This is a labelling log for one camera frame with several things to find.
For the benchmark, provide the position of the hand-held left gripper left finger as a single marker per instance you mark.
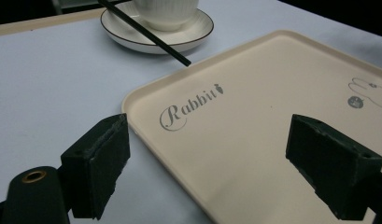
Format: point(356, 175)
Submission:
point(95, 168)

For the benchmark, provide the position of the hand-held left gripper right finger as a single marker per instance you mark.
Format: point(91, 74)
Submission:
point(332, 165)

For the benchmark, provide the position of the cream plastic tray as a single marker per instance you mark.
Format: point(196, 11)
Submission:
point(257, 130)

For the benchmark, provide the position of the white saucer with dark rim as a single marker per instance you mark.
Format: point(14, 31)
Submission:
point(138, 29)

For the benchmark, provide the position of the black chopstick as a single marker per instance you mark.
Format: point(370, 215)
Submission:
point(145, 31)

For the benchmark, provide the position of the white ribbed cup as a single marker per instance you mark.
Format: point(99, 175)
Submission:
point(165, 14)

